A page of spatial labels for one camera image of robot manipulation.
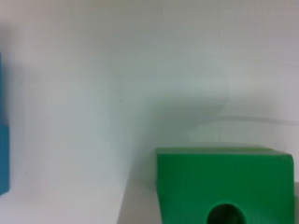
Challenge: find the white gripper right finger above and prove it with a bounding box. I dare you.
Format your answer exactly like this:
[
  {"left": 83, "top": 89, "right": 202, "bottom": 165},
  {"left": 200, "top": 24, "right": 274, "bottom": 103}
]
[{"left": 294, "top": 183, "right": 299, "bottom": 224}]

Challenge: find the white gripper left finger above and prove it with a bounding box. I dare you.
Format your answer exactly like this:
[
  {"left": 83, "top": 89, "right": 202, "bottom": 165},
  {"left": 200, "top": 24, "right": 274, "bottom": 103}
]
[{"left": 117, "top": 179, "right": 162, "bottom": 224}]

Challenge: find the green square block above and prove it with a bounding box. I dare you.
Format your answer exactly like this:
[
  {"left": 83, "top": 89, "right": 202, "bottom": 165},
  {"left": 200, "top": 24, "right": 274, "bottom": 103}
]
[{"left": 156, "top": 147, "right": 295, "bottom": 224}]

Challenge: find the light blue square block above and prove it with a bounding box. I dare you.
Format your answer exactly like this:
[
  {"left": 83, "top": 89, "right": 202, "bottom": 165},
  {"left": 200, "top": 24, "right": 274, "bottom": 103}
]
[{"left": 0, "top": 54, "right": 9, "bottom": 195}]

